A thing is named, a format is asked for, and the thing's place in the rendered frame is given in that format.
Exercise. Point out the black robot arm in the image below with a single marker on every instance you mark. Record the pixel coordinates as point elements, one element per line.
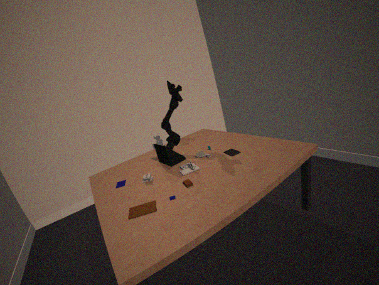
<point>173,138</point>

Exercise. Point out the small brown rectangular block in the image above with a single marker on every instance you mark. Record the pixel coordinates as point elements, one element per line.
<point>188,183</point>

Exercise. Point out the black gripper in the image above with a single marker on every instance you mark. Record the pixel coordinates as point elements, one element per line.
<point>171,88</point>

